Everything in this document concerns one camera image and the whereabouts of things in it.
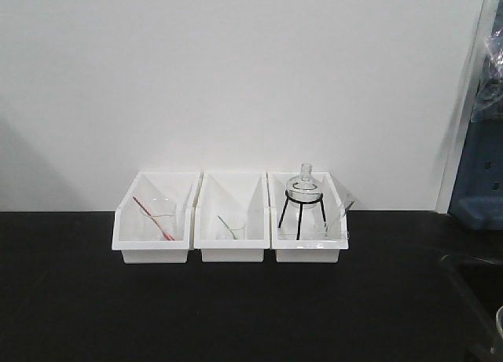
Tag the right white plastic bin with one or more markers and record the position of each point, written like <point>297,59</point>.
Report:
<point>319,250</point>

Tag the black metal tripod stand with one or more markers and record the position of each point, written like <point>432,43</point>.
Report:
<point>302,217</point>

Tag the middle white plastic bin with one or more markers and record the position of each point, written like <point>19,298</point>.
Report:
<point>233,196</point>

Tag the round glass flask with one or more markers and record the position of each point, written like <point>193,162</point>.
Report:
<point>304,187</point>

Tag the green stirring rod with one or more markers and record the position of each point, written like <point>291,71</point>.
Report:
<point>230,230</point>

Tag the small glass beaker middle bin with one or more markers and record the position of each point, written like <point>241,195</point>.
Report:
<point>239,229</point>

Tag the left white plastic bin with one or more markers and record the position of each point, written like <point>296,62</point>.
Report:
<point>180,188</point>

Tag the blue equipment at right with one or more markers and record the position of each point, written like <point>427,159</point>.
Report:
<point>476,201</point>

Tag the glass beaker in left bin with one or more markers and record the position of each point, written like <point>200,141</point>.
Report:
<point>165,212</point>

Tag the clear glass beaker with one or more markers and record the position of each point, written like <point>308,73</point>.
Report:
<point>498,322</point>

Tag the white plastic bin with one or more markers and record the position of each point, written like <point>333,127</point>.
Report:
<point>180,188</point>
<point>319,250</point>
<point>233,196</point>

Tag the clear plastic bag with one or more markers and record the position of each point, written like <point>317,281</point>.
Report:
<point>488,100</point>

